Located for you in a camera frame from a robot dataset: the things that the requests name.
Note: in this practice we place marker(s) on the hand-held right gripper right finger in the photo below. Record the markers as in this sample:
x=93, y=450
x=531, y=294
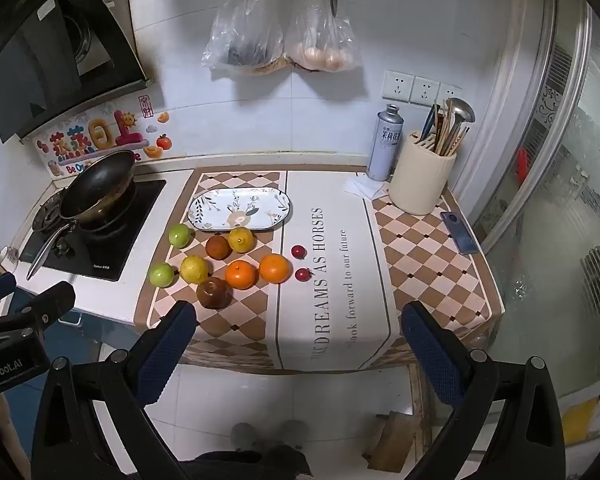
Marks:
x=427, y=350

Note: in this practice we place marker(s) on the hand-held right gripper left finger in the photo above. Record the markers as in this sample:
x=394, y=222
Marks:
x=165, y=345

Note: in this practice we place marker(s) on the green apple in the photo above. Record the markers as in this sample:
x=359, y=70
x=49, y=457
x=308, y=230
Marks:
x=160, y=275
x=180, y=235

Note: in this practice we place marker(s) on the dark red apple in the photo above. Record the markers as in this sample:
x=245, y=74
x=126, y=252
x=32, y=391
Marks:
x=214, y=292

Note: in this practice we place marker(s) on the yellow citrus fruit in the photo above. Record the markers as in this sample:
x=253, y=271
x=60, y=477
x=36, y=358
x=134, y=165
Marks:
x=241, y=239
x=194, y=269

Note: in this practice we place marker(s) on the orange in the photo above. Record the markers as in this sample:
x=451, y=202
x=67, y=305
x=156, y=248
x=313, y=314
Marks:
x=275, y=268
x=241, y=274

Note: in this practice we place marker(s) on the small brown round fruit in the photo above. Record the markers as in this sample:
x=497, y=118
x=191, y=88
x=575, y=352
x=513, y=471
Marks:
x=217, y=247

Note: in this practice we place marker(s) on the floral oval ceramic plate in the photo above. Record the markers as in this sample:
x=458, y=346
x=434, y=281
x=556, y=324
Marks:
x=240, y=209

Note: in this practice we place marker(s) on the wooden block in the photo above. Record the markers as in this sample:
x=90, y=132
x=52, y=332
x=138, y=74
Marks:
x=392, y=442

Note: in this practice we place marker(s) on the black gas stove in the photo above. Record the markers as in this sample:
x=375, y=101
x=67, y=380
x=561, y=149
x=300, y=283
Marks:
x=130, y=230

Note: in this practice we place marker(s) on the checkered printed table mat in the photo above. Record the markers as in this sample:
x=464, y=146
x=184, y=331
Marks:
x=340, y=270

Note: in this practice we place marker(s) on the blue smartphone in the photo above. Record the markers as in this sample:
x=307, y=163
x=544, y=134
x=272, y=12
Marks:
x=459, y=232

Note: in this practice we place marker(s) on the black frying pan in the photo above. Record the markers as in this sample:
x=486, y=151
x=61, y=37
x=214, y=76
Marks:
x=97, y=190

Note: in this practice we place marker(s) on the red cherry tomato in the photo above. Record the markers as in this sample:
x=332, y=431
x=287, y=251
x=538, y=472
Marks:
x=298, y=251
x=303, y=274

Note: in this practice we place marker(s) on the cream ribbed utensil holder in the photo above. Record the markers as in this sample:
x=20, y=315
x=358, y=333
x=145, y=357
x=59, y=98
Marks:
x=420, y=180

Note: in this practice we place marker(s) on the yellow bag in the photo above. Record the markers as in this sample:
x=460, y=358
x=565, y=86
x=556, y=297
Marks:
x=585, y=420

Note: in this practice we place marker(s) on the white folded tissue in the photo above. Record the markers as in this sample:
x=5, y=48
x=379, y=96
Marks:
x=365, y=186

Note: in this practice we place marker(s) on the frosted glass sliding door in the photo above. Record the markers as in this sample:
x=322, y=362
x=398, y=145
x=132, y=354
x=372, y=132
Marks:
x=555, y=200

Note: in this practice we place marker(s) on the red object behind glass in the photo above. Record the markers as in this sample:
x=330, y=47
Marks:
x=522, y=165

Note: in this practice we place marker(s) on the grey spray can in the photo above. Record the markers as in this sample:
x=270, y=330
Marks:
x=386, y=145

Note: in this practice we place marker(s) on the bundle of chopsticks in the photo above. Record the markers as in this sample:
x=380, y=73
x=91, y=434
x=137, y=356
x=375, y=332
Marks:
x=447, y=130

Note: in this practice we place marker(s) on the black range hood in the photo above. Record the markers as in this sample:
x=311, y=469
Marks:
x=40, y=60

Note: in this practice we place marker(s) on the metal ladle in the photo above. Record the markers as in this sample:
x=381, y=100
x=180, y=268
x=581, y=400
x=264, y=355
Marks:
x=462, y=110

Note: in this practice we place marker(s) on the clear plastic bag dark contents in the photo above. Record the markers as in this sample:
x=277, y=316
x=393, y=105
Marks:
x=245, y=35

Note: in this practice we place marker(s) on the clear plastic bag of eggs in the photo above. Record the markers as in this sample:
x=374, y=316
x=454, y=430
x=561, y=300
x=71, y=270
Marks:
x=322, y=45

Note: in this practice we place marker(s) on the colourful wall sticker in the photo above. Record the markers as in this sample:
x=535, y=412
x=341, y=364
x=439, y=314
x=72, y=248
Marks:
x=105, y=132

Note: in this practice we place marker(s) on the white wall socket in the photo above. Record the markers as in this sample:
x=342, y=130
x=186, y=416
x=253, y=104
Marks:
x=398, y=86
x=450, y=92
x=424, y=91

